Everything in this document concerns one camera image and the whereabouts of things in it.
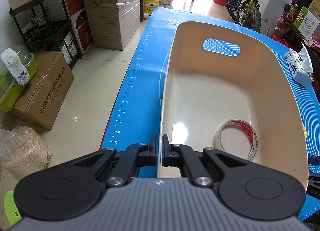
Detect blue silicone baking mat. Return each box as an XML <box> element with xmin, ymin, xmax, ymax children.
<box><xmin>101</xmin><ymin>6</ymin><xmax>320</xmax><ymax>221</ymax></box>

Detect white tissue pack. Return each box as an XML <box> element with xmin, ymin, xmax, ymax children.
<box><xmin>285</xmin><ymin>45</ymin><xmax>313</xmax><ymax>88</ymax></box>

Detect white tape roll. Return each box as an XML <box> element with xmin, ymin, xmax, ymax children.
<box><xmin>213</xmin><ymin>119</ymin><xmax>259</xmax><ymax>161</ymax></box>

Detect white rolled cloth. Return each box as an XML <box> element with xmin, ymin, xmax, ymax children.
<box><xmin>1</xmin><ymin>48</ymin><xmax>30</xmax><ymax>86</ymax></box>

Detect black metal shelf rack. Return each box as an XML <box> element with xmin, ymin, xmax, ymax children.
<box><xmin>9</xmin><ymin>0</ymin><xmax>81</xmax><ymax>68</ymax></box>

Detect stacked large cardboard boxes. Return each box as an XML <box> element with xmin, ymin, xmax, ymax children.
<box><xmin>84</xmin><ymin>0</ymin><xmax>140</xmax><ymax>50</ymax></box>

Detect beige plastic storage bin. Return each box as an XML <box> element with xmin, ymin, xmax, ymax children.
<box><xmin>161</xmin><ymin>21</ymin><xmax>309</xmax><ymax>186</ymax></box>

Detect green clear lid container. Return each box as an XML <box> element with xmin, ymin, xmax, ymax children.
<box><xmin>1</xmin><ymin>45</ymin><xmax>37</xmax><ymax>112</ymax></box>

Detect floor cardboard box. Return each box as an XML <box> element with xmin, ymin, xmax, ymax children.
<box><xmin>11</xmin><ymin>51</ymin><xmax>74</xmax><ymax>131</ymax></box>

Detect green black bicycle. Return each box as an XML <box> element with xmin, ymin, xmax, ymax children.
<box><xmin>226</xmin><ymin>0</ymin><xmax>262</xmax><ymax>33</ymax></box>

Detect green white product box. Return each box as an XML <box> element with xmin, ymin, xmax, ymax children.
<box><xmin>293</xmin><ymin>6</ymin><xmax>319</xmax><ymax>41</ymax></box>

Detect yellow oil jug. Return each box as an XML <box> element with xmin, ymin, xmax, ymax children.
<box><xmin>144</xmin><ymin>0</ymin><xmax>159</xmax><ymax>15</ymax></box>

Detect bag of grain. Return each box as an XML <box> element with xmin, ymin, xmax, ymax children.
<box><xmin>1</xmin><ymin>126</ymin><xmax>52</xmax><ymax>180</ymax></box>

